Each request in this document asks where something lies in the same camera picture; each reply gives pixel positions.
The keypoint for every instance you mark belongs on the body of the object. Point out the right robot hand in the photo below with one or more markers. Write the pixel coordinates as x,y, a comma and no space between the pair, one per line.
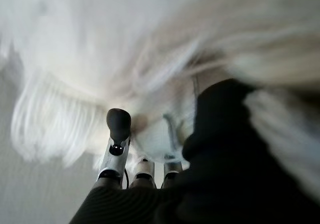
212,184

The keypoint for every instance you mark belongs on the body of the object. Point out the white fringed cushion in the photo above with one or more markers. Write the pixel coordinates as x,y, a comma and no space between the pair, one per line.
100,59

